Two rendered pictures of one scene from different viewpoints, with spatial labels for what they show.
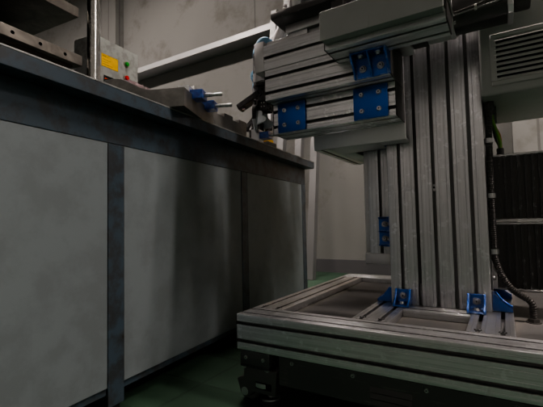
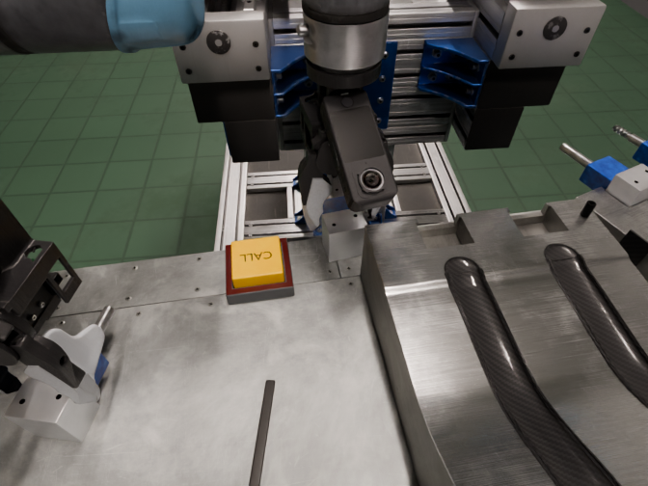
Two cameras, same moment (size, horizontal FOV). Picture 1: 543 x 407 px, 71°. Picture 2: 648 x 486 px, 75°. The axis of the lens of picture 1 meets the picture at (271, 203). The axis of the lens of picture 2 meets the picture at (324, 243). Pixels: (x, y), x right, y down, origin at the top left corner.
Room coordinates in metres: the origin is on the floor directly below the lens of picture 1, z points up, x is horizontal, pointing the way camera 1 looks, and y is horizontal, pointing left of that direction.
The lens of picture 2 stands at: (1.82, 0.34, 1.23)
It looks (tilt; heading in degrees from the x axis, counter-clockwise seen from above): 49 degrees down; 234
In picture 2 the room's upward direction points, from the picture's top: 1 degrees counter-clockwise
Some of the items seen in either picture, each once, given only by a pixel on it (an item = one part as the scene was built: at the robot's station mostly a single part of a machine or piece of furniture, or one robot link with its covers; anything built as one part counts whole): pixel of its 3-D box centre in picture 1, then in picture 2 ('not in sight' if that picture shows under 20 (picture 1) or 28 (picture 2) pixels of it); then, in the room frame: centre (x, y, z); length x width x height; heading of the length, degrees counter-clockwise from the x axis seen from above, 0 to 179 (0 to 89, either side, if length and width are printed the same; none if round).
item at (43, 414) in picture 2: not in sight; (80, 363); (1.91, 0.03, 0.83); 0.13 x 0.05 x 0.05; 46
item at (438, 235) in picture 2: not in sight; (440, 241); (1.53, 0.16, 0.87); 0.05 x 0.05 x 0.04; 63
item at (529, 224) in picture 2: not in sight; (530, 229); (1.43, 0.21, 0.87); 0.05 x 0.05 x 0.04; 63
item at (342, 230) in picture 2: (267, 135); (334, 209); (1.57, 0.01, 0.83); 0.13 x 0.05 x 0.05; 69
